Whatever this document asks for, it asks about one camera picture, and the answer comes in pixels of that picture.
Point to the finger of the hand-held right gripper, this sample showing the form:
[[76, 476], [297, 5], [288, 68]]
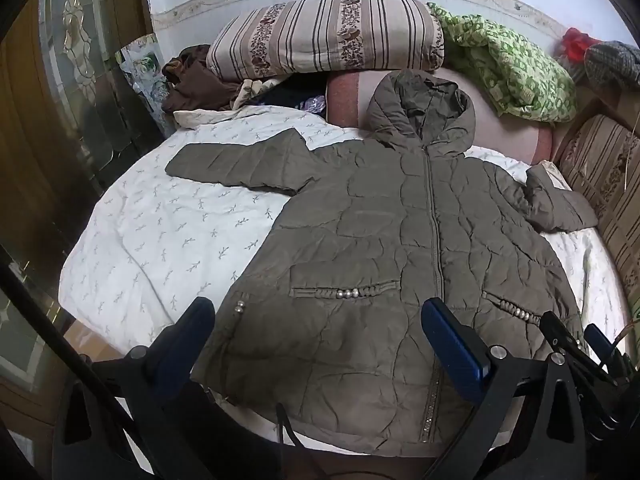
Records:
[[565, 340], [597, 337]]

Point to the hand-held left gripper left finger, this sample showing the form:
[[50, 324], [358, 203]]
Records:
[[172, 365]]

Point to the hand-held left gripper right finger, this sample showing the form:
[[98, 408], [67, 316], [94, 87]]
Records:
[[455, 350]]

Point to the olive quilted hooded jacket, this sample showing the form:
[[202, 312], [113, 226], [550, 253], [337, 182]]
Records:
[[375, 240]]

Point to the white leaf-print bedsheet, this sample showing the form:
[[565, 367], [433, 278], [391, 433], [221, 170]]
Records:
[[150, 230]]

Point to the striped floral cushion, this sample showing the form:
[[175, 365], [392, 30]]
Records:
[[605, 170]]

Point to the pink bolster pillow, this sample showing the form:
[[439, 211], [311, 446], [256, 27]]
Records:
[[505, 135]]

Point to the green patterned blanket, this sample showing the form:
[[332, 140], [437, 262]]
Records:
[[510, 70]]

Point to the grey knitted garment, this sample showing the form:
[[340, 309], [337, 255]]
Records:
[[615, 62]]

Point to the brown cloth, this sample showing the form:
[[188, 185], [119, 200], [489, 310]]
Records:
[[200, 85]]

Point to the purple plastic wrapper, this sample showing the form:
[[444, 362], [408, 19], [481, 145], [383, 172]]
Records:
[[312, 105]]

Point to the cream floral cloth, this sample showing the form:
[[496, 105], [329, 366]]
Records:
[[250, 91]]

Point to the dark cloth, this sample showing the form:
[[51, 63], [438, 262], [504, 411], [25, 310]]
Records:
[[285, 97]]

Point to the red cloth item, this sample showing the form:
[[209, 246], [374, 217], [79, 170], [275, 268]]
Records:
[[575, 42]]

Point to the printed plastic bag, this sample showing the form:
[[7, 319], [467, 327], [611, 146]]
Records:
[[142, 67]]

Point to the wooden door with glass panel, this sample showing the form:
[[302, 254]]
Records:
[[75, 60]]

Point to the striped floral pillow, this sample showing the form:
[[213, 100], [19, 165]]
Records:
[[310, 35]]

